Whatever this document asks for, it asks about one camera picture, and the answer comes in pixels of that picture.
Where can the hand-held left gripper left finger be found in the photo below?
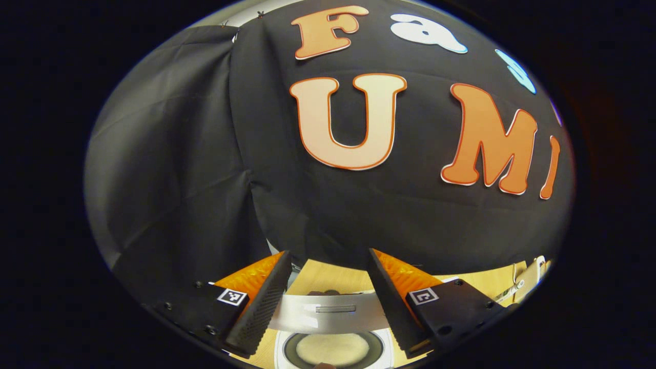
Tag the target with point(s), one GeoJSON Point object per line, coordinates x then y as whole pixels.
{"type": "Point", "coordinates": [259, 312]}

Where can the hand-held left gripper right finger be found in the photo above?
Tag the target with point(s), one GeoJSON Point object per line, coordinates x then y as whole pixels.
{"type": "Point", "coordinates": [394, 310]}

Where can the white rice cooker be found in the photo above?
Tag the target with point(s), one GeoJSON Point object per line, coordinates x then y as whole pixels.
{"type": "Point", "coordinates": [328, 320]}

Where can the white rice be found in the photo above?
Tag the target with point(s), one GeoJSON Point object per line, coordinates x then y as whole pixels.
{"type": "Point", "coordinates": [333, 349]}

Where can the cream toaster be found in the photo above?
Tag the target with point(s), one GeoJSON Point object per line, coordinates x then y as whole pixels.
{"type": "Point", "coordinates": [529, 284]}

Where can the black backdrop cloth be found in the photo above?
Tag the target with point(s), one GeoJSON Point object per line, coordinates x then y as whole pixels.
{"type": "Point", "coordinates": [179, 179]}

